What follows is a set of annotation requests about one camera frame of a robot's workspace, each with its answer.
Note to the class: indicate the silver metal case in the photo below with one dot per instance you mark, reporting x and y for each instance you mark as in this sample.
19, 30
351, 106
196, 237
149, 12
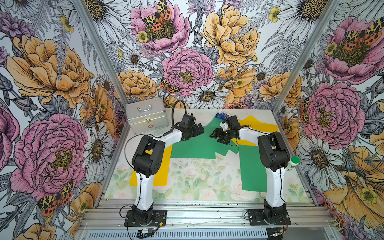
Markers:
146, 116

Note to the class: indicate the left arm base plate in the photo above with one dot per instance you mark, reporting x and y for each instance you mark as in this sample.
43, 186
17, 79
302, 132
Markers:
154, 218

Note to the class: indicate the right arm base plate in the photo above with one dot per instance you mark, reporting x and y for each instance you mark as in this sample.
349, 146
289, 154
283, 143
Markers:
259, 217

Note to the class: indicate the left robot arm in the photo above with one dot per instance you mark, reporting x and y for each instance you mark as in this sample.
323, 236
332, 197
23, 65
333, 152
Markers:
147, 161

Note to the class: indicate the green cap white bottle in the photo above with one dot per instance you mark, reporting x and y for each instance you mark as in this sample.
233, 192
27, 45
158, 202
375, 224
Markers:
292, 163

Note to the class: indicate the large green paper sheet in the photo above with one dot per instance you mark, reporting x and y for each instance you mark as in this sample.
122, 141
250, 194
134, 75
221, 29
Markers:
253, 173

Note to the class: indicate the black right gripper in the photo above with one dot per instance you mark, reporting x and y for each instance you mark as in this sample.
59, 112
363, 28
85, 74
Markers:
220, 131

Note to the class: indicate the aluminium rail frame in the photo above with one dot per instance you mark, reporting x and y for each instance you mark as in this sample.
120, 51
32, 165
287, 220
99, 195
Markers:
109, 214

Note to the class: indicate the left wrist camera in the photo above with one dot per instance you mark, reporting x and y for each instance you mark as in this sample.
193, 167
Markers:
187, 121

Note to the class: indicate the aluminium corner post right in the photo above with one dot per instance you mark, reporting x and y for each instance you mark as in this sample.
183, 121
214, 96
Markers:
321, 25

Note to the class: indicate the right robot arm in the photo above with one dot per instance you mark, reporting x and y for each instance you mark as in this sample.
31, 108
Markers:
274, 156

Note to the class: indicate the yellow paper sheet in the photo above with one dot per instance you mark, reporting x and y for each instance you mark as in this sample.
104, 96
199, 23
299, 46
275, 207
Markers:
256, 125
161, 177

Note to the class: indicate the blue white snack packet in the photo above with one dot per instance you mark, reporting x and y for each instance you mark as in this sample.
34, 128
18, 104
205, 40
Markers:
221, 115

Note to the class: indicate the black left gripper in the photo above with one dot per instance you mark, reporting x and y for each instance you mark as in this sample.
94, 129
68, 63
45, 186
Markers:
195, 131

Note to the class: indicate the aluminium corner post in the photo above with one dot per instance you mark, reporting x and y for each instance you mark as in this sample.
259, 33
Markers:
88, 23
321, 25

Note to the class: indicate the aluminium corner post left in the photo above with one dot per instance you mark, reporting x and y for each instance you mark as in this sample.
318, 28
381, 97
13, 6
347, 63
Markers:
88, 23

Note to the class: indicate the yellow paper sheet top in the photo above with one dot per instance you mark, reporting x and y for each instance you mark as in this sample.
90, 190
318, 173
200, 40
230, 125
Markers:
256, 125

